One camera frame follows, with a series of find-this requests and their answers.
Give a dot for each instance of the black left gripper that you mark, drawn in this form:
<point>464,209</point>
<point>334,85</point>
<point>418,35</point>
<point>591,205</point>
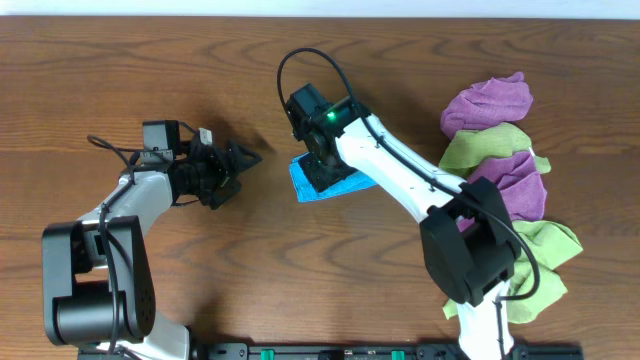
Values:
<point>220,170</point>

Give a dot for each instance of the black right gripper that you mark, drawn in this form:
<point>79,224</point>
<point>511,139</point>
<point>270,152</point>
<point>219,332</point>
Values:
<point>321,183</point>

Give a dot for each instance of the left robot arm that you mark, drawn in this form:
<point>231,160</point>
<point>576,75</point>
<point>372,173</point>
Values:
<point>98,292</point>

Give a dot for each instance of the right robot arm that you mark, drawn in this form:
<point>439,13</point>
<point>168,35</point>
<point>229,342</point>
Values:
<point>469,246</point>

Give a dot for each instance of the upper green microfiber cloth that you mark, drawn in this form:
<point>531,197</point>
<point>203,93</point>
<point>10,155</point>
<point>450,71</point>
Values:
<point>469,148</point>

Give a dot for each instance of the green microfiber cloth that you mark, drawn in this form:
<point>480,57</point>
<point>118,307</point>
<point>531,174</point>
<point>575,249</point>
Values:
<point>469,148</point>
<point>552,245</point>

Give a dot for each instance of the upper purple microfiber cloth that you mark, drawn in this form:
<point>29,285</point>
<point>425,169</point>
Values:
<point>487,104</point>

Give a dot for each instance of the purple microfiber cloth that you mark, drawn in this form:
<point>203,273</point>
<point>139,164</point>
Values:
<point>487,104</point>
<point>519,180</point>

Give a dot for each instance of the lower purple microfiber cloth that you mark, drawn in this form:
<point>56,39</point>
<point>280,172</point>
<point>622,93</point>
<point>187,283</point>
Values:
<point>519,180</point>

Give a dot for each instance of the lower green microfiber cloth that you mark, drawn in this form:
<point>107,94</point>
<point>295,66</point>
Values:
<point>552,245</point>

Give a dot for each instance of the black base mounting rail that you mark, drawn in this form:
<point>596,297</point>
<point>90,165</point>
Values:
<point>429,351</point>

